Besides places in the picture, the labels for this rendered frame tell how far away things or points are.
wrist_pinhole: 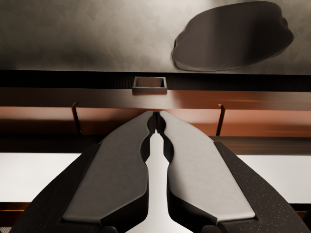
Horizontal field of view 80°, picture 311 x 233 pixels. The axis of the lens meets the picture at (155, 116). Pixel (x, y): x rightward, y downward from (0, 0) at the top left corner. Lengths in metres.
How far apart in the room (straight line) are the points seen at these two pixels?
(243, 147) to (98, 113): 0.18
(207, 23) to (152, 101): 0.16
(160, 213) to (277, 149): 0.18
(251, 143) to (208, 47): 0.16
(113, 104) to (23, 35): 0.23
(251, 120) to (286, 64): 0.19
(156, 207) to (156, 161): 0.09
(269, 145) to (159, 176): 0.15
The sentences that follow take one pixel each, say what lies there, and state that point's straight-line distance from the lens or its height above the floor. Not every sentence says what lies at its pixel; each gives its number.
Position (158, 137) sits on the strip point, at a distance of 0.21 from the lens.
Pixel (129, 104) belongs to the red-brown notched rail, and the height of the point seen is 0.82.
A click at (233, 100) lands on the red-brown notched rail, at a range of 0.27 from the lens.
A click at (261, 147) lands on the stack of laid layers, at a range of 0.27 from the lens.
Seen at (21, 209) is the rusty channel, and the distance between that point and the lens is 0.64.
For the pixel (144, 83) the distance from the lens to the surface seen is 0.32.
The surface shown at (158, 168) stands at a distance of 0.24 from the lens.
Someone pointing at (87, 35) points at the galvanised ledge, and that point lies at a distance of 0.36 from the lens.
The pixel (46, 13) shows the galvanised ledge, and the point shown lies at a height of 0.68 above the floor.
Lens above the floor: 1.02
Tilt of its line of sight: 60 degrees down
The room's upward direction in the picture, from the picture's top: 179 degrees clockwise
